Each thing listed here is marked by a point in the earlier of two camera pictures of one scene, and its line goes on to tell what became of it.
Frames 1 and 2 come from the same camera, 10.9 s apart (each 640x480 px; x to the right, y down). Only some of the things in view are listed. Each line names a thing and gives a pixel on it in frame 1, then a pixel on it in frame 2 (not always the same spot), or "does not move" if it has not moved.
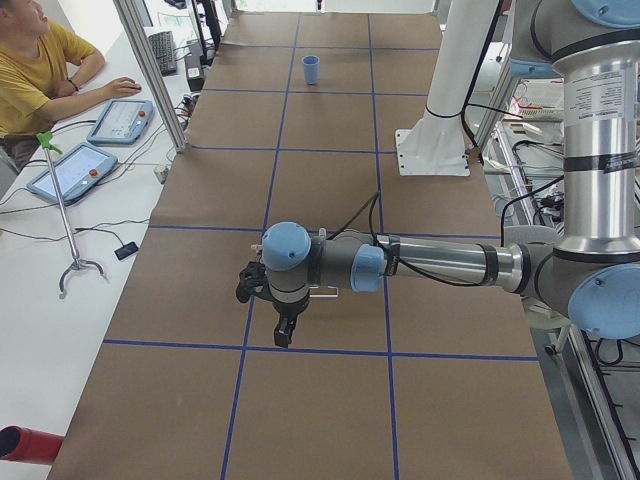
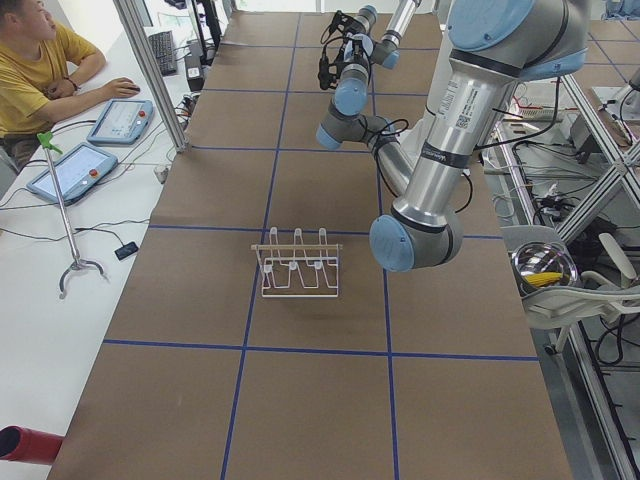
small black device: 125,250 does not move
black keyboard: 162,48 does not move
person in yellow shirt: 38,70 does not move
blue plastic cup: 311,64 to 366,43
